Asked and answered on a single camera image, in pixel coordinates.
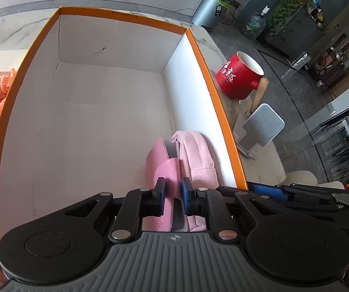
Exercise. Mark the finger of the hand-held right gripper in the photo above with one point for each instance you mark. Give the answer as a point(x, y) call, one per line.
point(265, 190)
point(320, 219)

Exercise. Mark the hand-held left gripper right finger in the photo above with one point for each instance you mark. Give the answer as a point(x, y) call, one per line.
point(186, 194)

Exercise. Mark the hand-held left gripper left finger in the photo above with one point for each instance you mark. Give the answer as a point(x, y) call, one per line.
point(161, 190)

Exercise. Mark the pink case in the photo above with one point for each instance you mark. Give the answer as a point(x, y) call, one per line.
point(157, 162)

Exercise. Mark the pink fabric pouch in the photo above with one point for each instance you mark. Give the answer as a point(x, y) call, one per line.
point(198, 158)

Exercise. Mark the orange rimmed white box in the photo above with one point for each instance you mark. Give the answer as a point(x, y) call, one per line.
point(101, 112)

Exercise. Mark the white square stand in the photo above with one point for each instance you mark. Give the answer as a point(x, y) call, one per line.
point(262, 124)

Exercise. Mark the black metal chairs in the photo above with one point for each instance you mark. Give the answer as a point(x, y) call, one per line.
point(344, 133)

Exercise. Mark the dark shelf unit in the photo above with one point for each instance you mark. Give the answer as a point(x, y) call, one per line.
point(329, 67)

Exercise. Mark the dark grey cabinet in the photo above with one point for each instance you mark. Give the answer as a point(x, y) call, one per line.
point(296, 35)

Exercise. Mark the clear water bottle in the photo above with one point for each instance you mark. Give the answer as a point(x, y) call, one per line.
point(253, 24)

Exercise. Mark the grey cylindrical planter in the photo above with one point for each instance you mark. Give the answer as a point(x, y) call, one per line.
point(206, 9)

